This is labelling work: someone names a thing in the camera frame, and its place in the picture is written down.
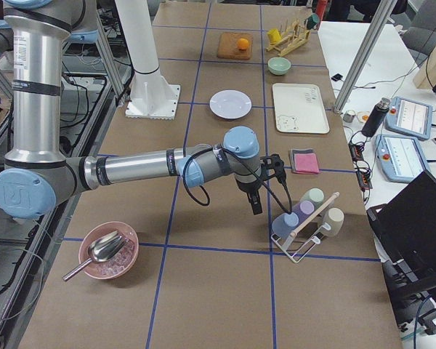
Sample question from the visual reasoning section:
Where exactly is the wooden cutting board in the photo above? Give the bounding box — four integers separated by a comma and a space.
217, 32, 253, 60

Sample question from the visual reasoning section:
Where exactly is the white round plate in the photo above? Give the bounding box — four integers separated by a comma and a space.
209, 89, 252, 120

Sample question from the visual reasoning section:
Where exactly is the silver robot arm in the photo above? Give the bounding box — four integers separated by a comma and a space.
0, 1, 264, 220

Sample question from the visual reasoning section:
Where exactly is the black bottle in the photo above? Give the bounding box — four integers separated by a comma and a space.
360, 97, 391, 137

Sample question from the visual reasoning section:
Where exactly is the green cup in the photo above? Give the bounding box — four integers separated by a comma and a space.
300, 188, 325, 207

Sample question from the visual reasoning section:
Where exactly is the mint green bowl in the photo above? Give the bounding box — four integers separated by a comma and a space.
267, 57, 291, 76

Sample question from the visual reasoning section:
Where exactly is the orange fruit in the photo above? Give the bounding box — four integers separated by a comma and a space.
236, 38, 250, 51

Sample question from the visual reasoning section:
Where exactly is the cream bear tray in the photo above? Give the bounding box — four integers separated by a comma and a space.
272, 83, 330, 135

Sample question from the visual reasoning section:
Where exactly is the pink bowl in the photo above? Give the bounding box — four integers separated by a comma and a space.
78, 221, 139, 280

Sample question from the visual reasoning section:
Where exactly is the black camera cable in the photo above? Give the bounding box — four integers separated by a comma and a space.
182, 145, 292, 215

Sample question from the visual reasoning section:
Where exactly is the dark green mug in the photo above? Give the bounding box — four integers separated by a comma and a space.
304, 13, 320, 30

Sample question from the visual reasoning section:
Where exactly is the white wire cup rack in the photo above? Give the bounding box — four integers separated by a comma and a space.
270, 222, 328, 263

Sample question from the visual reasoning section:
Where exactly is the blue cup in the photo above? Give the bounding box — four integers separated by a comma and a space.
272, 212, 299, 238

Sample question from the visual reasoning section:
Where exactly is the wooden rack rod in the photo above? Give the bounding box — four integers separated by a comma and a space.
291, 192, 339, 237

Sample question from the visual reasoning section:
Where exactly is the pink cloth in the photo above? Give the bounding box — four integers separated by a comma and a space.
293, 153, 319, 175

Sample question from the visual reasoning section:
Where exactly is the grey cloth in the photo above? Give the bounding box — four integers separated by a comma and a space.
290, 149, 314, 171

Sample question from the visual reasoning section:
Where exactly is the yellow mug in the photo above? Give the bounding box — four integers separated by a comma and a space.
267, 28, 281, 45

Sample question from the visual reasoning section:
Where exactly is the wooden mug rack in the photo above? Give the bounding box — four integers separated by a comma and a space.
265, 17, 311, 57

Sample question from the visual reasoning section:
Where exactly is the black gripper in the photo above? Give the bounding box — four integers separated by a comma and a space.
235, 174, 262, 215

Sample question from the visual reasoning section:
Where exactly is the teach pendant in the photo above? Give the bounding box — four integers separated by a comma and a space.
374, 135, 430, 183
384, 97, 432, 140

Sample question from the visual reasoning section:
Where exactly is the purple cup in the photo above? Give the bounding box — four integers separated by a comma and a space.
291, 200, 315, 223

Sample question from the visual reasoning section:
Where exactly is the beige cup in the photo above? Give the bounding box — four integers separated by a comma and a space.
321, 207, 344, 237

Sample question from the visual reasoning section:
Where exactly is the teach pendant near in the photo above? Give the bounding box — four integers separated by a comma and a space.
374, 135, 430, 183

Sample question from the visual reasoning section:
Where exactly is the black laptop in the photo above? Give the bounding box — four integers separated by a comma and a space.
367, 170, 436, 277

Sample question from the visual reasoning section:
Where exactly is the metal scoop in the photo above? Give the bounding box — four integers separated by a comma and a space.
62, 231, 127, 281

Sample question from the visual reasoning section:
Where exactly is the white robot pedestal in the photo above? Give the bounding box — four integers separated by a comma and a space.
116, 0, 181, 120

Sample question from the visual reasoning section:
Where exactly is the aluminium frame post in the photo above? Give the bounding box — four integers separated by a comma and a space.
333, 0, 397, 114

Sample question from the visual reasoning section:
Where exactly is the teach pendant far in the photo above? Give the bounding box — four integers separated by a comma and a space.
384, 97, 432, 140

